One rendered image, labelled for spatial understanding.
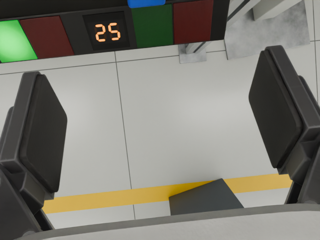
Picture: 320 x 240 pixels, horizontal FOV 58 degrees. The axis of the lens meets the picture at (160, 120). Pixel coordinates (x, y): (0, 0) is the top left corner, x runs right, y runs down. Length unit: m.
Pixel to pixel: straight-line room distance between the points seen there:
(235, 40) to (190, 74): 0.16
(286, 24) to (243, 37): 0.13
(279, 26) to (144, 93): 0.44
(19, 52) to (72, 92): 0.67
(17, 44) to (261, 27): 0.78
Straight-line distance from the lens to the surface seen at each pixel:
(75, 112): 0.92
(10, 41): 0.25
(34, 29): 0.24
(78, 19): 0.23
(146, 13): 0.22
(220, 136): 0.91
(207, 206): 0.79
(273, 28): 0.95
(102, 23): 0.23
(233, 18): 0.47
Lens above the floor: 0.88
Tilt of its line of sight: 84 degrees down
